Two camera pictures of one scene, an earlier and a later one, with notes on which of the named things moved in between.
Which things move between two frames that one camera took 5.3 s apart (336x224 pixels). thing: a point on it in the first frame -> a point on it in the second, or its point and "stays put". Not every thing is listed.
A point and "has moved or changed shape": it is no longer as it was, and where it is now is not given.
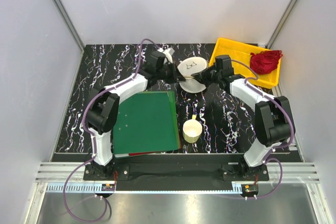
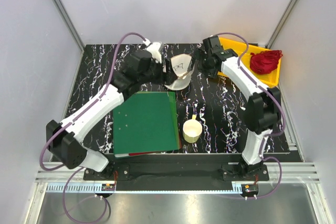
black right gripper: (202, 76) -> (200, 54)
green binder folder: (148, 122) stays put
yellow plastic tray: (240, 54) stays put
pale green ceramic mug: (191, 130) stays put
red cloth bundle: (265, 62) stays put
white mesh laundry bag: (188, 67) has moved or changed shape
